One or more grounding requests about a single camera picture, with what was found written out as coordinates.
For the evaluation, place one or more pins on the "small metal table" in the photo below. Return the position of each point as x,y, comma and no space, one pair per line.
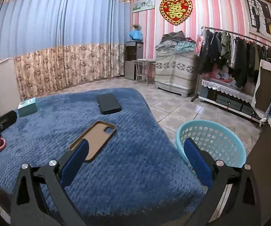
142,67

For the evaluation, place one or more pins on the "red gold heart decoration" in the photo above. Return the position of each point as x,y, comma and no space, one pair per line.
176,11

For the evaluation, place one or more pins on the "framed landscape picture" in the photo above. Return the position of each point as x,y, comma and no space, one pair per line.
143,5

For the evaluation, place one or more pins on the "teal tissue box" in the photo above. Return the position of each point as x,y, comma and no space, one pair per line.
27,107

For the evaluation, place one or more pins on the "brown armchair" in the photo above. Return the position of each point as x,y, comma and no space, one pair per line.
262,95

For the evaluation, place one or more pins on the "low tv bench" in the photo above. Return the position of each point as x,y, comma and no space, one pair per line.
228,98

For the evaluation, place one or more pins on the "water dispenser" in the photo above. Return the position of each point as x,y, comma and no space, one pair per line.
133,51

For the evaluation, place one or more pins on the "framed wedding photo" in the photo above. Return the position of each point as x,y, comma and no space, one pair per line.
259,17

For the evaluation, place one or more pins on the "brown phone case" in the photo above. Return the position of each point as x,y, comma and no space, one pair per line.
97,135

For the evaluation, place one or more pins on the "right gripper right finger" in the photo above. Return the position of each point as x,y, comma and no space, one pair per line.
232,196

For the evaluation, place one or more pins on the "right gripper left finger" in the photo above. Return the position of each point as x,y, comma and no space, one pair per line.
28,205

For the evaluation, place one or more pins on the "cloth covered cabinet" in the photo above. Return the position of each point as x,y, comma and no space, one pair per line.
175,72

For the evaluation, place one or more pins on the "pink cup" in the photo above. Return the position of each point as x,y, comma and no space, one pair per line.
2,144

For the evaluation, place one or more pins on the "clothes rack with garments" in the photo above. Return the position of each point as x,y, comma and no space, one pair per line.
229,61

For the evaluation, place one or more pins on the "black notebook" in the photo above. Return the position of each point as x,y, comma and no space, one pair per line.
108,104

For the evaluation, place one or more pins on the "blue cloth on dispenser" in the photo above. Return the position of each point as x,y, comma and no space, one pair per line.
136,35

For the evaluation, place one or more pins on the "blue fluffy rug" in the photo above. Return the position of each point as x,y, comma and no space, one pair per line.
138,170

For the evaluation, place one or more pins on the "light blue plastic basket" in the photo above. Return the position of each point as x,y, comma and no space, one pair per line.
219,141

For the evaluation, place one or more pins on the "blue floral curtain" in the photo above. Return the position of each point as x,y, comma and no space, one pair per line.
59,43

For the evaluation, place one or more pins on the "pile of clothes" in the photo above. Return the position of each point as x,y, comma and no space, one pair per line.
177,41

